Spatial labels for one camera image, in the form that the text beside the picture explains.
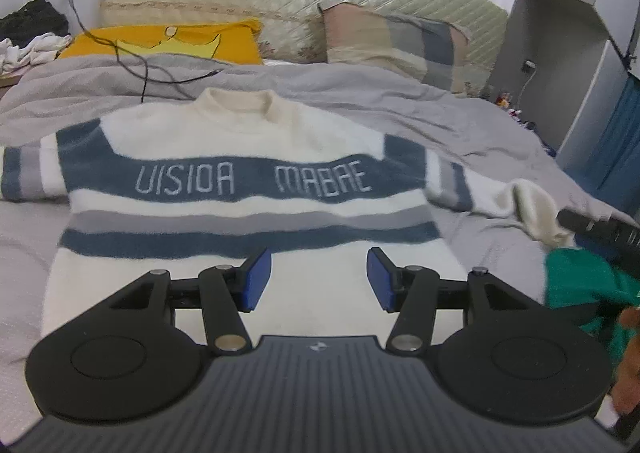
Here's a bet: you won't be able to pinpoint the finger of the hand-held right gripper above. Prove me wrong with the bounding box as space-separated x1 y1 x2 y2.
556 207 640 253

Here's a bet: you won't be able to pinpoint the black cable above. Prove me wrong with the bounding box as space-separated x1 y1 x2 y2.
67 0 226 104

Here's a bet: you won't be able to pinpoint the plaid pillow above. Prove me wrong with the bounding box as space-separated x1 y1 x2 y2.
318 2 473 94

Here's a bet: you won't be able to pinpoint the white clothes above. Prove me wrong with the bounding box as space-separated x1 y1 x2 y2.
0 33 74 75

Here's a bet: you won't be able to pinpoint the black clothes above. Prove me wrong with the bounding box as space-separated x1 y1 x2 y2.
0 0 70 46

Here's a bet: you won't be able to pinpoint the yellow pillow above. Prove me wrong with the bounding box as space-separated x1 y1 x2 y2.
57 19 265 66

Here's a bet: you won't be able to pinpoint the blue hanging cloth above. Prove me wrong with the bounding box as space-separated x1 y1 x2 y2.
582 74 640 214

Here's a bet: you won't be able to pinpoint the green cloth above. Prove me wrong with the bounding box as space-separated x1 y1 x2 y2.
544 248 640 359

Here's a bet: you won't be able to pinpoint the cream blue grey striped sweater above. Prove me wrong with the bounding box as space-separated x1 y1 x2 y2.
0 88 576 340

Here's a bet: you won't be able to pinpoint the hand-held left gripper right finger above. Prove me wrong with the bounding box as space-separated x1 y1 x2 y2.
366 247 543 354

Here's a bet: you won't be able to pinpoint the grey wardrobe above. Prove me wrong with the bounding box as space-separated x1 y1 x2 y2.
487 0 640 194

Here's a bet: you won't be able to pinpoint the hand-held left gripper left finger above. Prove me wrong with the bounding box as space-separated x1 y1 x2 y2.
107 247 273 353

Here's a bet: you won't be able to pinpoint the pile of small toys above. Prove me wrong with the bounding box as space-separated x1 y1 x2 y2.
492 90 537 130

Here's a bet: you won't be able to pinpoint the grey bed blanket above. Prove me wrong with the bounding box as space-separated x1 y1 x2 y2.
0 53 640 439

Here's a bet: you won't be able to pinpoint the brown fuzzy object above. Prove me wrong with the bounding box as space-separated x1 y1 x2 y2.
612 305 640 415

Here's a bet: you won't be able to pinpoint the white charger cable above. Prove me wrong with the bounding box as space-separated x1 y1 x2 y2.
517 69 539 110

